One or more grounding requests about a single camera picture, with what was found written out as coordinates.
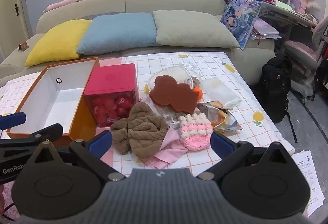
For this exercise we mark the grey-green pillow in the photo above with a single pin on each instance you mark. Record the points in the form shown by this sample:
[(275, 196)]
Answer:
[(189, 29)]

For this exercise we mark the brown knitted cloth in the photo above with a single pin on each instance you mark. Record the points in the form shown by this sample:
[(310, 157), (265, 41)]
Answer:
[(143, 134)]

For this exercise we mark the pink desk chair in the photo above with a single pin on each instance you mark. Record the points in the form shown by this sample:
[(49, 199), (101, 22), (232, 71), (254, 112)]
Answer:
[(299, 52)]

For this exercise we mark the grey desk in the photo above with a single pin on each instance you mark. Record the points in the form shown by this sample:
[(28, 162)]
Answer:
[(287, 12)]

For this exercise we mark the blue pillow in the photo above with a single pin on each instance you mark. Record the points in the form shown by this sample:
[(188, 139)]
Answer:
[(117, 31)]

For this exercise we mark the clear box with red lid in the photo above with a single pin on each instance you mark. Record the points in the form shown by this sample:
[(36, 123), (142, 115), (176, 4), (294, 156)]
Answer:
[(110, 78)]

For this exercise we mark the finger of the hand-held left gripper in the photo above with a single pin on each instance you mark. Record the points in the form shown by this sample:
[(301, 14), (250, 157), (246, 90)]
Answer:
[(12, 119), (38, 134)]

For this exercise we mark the pink and white crochet pouch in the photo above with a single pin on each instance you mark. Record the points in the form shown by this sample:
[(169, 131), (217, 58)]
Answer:
[(194, 134)]

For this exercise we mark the brown bear-shaped sponge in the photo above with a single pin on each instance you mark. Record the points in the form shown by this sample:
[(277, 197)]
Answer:
[(174, 96)]

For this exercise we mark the beige sofa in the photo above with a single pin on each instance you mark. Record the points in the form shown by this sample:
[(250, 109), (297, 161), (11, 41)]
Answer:
[(153, 1)]

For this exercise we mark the orange crochet ball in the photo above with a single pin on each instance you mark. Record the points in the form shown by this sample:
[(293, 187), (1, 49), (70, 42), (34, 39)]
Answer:
[(198, 92)]

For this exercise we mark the white foam net sleeve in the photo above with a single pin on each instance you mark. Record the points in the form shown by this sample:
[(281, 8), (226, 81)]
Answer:
[(220, 90)]

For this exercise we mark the stack of pink folders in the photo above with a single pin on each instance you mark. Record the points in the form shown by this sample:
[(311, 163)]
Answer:
[(266, 30)]

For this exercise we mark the orange cardboard box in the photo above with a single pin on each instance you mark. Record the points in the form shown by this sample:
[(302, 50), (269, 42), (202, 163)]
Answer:
[(64, 101)]

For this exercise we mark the black backpack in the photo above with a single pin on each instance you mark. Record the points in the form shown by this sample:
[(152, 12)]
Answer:
[(274, 85)]

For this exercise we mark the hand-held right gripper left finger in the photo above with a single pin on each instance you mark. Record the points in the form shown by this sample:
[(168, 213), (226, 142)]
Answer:
[(101, 142)]

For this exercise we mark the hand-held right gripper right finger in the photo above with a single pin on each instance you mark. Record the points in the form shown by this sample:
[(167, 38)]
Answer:
[(220, 143)]

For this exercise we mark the yellow pillow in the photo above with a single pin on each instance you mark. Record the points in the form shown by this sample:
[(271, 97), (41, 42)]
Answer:
[(56, 42)]

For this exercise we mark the clear plastic bag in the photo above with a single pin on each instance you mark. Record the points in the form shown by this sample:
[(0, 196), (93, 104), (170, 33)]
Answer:
[(170, 71)]

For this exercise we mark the small brown stand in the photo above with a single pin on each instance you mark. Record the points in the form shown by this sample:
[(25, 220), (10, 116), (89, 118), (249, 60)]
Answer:
[(23, 46)]

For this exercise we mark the pink cloth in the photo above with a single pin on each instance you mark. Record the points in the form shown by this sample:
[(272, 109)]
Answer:
[(169, 152)]

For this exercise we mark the yellow foil snack bag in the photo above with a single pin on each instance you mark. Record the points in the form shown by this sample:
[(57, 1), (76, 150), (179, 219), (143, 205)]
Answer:
[(220, 117)]

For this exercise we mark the pink plush toy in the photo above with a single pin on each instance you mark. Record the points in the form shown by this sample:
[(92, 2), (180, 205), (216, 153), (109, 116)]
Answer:
[(64, 2)]

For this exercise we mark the white papers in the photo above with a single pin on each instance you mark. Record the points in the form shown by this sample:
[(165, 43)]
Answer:
[(307, 170)]

